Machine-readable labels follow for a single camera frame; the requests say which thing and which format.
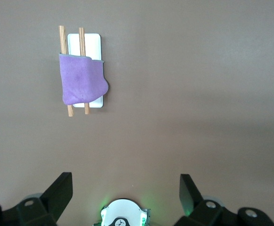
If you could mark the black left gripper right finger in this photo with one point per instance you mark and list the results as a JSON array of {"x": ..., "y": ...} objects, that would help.
[{"x": 189, "y": 195}]

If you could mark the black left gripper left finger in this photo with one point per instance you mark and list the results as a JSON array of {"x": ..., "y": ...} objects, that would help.
[{"x": 56, "y": 195}]

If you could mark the purple and grey towel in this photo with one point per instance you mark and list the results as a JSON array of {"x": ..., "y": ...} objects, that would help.
[{"x": 82, "y": 80}]

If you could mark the white rack with wooden bars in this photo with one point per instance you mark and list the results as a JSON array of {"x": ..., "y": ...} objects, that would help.
[{"x": 92, "y": 44}]

